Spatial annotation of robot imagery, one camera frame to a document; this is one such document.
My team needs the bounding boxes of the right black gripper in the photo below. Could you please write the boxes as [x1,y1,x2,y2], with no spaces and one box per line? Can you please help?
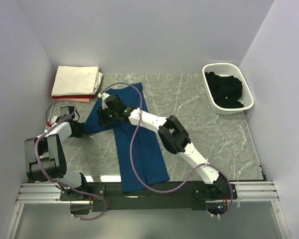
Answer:
[96,106,118,128]

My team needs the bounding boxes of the blue t-shirt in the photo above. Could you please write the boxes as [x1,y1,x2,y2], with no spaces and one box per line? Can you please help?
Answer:
[85,86,169,193]

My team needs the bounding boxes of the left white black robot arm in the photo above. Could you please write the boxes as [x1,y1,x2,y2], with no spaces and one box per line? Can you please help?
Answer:
[24,106,90,200]

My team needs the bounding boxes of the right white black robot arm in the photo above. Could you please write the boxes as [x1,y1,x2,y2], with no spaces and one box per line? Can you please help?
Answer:
[98,93,233,199]

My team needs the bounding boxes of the folded pink t-shirt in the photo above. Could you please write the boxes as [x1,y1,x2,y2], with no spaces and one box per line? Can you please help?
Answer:
[52,98,91,103]

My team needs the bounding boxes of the folded red t-shirt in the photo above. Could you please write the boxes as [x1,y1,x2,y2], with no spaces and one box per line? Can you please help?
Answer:
[51,94,96,100]

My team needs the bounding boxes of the folded white t-shirt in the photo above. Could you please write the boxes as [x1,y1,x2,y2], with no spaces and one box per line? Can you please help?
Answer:
[51,66,103,97]

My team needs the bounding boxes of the black base beam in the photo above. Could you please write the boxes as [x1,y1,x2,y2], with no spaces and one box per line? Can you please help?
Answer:
[60,181,237,215]

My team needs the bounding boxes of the black clothes in basket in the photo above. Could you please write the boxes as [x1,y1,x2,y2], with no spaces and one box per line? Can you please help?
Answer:
[205,72,244,109]

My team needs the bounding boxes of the white plastic laundry basket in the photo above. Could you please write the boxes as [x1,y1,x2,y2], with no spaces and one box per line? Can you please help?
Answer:
[202,63,254,115]

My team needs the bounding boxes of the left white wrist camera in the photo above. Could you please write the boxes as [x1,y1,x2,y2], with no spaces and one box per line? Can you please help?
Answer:
[46,116,60,128]

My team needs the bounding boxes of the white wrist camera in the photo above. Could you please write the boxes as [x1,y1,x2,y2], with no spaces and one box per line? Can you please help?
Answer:
[46,116,60,128]
[98,93,110,110]

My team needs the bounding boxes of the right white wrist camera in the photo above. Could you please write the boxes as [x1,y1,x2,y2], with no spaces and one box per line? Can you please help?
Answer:
[98,93,110,110]

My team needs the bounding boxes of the aluminium rail frame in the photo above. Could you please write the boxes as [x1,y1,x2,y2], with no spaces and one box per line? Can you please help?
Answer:
[4,181,291,239]

